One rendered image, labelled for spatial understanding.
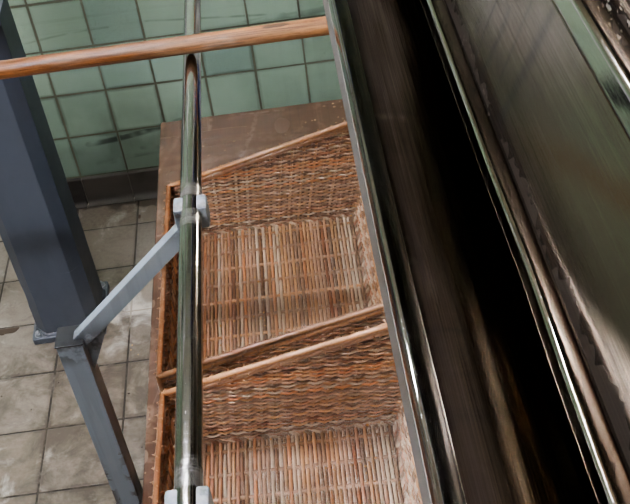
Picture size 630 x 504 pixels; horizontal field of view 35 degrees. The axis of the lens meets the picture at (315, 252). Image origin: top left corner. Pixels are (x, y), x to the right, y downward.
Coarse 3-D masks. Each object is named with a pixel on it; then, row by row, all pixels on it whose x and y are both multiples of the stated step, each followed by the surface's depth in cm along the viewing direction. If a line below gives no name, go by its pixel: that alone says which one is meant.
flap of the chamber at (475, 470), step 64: (384, 0) 126; (384, 64) 114; (384, 128) 104; (448, 128) 105; (448, 192) 96; (448, 256) 89; (448, 320) 83; (512, 320) 84; (448, 384) 78; (512, 384) 78; (512, 448) 73; (576, 448) 74
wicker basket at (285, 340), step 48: (288, 144) 209; (240, 192) 217; (336, 192) 219; (240, 240) 221; (288, 240) 219; (336, 240) 217; (240, 288) 209; (288, 288) 207; (336, 288) 206; (240, 336) 199; (288, 336) 169; (336, 336) 170
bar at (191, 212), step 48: (192, 0) 180; (192, 96) 156; (192, 144) 147; (192, 192) 138; (192, 240) 131; (192, 288) 124; (96, 336) 151; (192, 336) 118; (96, 384) 156; (192, 384) 112; (96, 432) 163; (192, 432) 107; (192, 480) 102
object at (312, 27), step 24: (288, 24) 164; (312, 24) 163; (96, 48) 164; (120, 48) 164; (144, 48) 164; (168, 48) 164; (192, 48) 164; (216, 48) 164; (0, 72) 164; (24, 72) 164; (48, 72) 165
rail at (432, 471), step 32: (352, 32) 115; (352, 64) 109; (352, 96) 105; (384, 160) 96; (384, 192) 92; (384, 224) 89; (384, 256) 86; (416, 320) 80; (416, 352) 77; (416, 384) 75; (416, 416) 74; (448, 448) 70; (448, 480) 68
